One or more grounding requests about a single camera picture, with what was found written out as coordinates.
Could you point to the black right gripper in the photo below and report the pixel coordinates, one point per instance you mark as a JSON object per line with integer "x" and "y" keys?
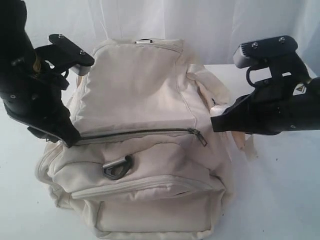
{"x": 268, "y": 110}

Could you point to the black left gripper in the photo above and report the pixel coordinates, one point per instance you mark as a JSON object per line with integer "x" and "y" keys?
{"x": 35, "y": 100}

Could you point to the cream fabric bag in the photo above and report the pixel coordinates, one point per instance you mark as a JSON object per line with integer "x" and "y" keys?
{"x": 149, "y": 166}

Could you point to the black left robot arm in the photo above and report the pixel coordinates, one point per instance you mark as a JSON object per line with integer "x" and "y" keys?
{"x": 15, "y": 45}

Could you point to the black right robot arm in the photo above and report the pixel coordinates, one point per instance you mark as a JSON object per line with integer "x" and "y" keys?
{"x": 314, "y": 91}

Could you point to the white backdrop curtain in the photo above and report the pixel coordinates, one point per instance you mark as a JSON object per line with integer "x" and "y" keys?
{"x": 213, "y": 28}

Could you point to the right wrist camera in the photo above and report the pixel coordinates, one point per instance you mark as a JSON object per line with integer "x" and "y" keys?
{"x": 279, "y": 54}

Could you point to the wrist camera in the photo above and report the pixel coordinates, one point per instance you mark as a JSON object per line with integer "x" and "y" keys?
{"x": 65, "y": 55}
{"x": 279, "y": 54}

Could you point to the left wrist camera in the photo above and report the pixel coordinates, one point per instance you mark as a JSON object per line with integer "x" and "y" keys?
{"x": 65, "y": 55}

